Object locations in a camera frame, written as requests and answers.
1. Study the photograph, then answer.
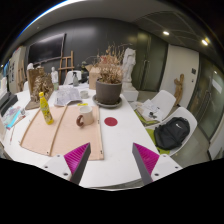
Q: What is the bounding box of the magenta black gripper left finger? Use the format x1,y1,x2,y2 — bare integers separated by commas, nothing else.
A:
64,143,91,185

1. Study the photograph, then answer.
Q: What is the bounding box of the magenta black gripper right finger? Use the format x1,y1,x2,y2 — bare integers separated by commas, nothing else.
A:
132,143,159,185

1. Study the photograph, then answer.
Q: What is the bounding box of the light wooden board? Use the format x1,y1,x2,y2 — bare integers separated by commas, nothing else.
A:
20,106,104,160

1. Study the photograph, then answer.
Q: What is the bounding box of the black backpack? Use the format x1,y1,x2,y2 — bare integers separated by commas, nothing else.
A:
154,117,190,150

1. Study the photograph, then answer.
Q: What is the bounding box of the white chair with papers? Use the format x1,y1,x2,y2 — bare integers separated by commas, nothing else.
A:
131,90,176,126

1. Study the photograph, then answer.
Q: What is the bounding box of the red round coaster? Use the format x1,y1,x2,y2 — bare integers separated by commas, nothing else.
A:
104,117,118,127

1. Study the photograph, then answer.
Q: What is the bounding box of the yellow sticky note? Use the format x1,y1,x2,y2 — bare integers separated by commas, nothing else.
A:
77,103,88,106

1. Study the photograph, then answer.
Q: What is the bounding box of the white chair with backpack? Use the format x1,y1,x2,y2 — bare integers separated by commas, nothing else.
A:
146,107,197,155

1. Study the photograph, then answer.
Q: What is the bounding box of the grey pot saucer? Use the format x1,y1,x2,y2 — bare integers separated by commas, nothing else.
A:
92,94,122,108

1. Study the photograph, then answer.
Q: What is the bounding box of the yellow plastic bottle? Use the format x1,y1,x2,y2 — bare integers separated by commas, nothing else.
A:
39,92,54,125

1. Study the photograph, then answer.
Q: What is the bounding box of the small white bowl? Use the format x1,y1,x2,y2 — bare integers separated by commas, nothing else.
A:
80,90,89,99

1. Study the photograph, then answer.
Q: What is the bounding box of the open magazine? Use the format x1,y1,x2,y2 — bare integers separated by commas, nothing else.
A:
54,88,82,106

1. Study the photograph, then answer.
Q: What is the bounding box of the white plaster statue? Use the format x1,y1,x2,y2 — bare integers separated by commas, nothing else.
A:
122,48,139,102

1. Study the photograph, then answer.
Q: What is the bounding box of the dark grey flower pot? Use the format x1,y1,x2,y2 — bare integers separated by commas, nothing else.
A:
96,80,122,104

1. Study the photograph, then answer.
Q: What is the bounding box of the colourful book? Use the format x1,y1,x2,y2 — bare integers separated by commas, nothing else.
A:
3,106,25,129

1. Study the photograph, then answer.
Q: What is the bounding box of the grey spray bottle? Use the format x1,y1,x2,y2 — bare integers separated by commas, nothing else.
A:
73,72,79,87

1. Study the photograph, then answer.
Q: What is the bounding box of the wooden torso sculpture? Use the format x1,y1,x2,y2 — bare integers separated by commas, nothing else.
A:
174,74,184,106

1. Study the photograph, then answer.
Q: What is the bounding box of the small white figurine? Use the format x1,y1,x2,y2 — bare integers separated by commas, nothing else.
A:
51,67,59,90

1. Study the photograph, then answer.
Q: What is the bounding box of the wooden easel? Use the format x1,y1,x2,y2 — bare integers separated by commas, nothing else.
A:
58,51,74,83

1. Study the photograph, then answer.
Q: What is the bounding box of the dried brown plant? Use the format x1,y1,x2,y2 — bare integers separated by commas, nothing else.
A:
94,43,127,84

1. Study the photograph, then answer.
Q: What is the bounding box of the white mug brown handle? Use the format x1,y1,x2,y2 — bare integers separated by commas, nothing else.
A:
76,106,94,127

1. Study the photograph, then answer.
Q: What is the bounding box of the dark wall screen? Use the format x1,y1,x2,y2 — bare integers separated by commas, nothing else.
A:
28,33,65,64

